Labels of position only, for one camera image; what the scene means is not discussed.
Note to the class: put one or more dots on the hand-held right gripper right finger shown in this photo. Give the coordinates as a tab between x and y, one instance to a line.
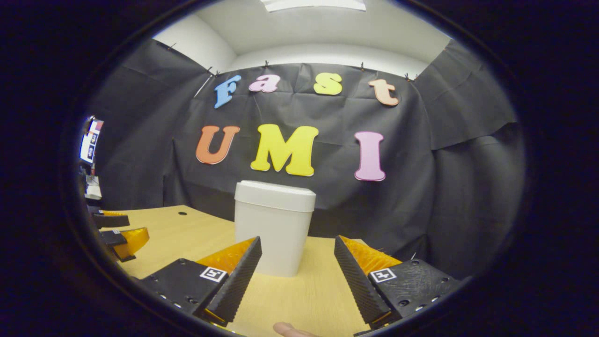
358	281

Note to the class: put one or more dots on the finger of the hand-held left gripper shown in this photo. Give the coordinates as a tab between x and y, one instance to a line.
131	241
112	220

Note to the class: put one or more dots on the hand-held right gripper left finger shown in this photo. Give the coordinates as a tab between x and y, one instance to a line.
238	281

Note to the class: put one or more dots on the white desktop garbage bin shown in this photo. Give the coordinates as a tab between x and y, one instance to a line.
273	234

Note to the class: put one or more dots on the wooden desktop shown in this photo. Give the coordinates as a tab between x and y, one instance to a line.
187	234

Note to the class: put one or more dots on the white side table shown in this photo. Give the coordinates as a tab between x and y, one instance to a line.
93	187

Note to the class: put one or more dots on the computer monitor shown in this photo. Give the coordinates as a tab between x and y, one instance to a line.
91	140

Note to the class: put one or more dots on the black backdrop cloth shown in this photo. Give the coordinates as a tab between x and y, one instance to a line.
421	187

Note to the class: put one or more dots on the ceiling light panel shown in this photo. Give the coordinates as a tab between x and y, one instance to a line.
312	4

